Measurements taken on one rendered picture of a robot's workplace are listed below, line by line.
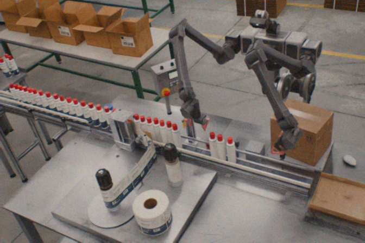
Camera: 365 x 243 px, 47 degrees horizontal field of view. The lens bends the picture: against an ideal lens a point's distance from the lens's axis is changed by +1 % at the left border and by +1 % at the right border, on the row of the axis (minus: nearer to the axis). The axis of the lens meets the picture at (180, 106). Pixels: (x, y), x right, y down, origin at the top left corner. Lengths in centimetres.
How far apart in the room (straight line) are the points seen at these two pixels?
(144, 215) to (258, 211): 66
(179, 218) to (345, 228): 88
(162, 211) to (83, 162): 92
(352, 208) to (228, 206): 67
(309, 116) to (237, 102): 211
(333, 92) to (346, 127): 60
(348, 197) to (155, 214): 109
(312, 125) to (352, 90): 232
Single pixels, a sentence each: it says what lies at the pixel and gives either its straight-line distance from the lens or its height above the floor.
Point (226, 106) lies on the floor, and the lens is 461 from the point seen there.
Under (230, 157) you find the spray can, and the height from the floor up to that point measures 95.
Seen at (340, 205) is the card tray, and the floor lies 83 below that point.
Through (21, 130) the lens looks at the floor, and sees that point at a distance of 510.
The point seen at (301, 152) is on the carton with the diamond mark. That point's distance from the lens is 266.
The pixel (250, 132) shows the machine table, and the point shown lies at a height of 83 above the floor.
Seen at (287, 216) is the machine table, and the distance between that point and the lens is 245.
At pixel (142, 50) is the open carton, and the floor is 84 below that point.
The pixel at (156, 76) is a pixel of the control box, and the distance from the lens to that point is 251.
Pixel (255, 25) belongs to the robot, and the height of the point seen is 169.
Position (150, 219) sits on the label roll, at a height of 101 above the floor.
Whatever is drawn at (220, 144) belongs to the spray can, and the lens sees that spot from 257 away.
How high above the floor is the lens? 274
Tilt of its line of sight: 36 degrees down
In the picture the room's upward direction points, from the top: 10 degrees counter-clockwise
